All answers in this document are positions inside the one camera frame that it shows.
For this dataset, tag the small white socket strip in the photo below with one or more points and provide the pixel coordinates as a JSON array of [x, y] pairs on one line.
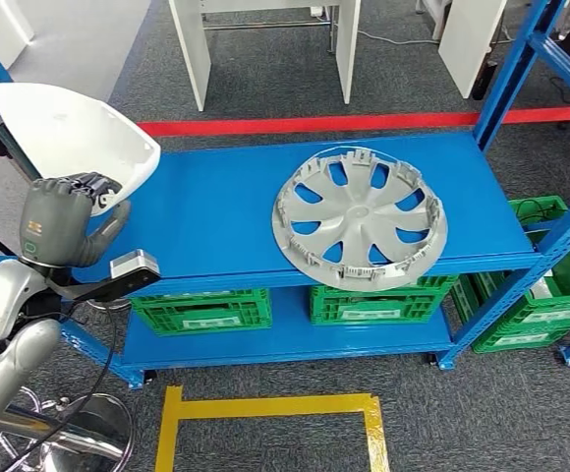
[[316, 10]]

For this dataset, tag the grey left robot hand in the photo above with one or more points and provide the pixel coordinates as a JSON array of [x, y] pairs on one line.
[[54, 221]]

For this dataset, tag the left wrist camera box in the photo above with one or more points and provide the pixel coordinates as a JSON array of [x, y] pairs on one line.
[[135, 264]]

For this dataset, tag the white desk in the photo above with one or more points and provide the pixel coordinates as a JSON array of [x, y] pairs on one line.
[[189, 52], [466, 45]]

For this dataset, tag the white cabinet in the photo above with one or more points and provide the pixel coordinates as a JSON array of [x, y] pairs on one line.
[[0, 26]]

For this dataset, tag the white plastic shell part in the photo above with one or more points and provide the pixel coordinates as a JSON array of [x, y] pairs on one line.
[[69, 130]]

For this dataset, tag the black power adapter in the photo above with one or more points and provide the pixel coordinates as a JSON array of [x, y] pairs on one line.
[[484, 81]]

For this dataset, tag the grey wheel hubcap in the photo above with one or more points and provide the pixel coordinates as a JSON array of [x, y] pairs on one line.
[[358, 215]]

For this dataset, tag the small white item in crate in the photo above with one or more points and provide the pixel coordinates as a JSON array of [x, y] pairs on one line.
[[541, 288]]

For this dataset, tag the red barrier belt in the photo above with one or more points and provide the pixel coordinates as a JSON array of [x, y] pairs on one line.
[[314, 122]]

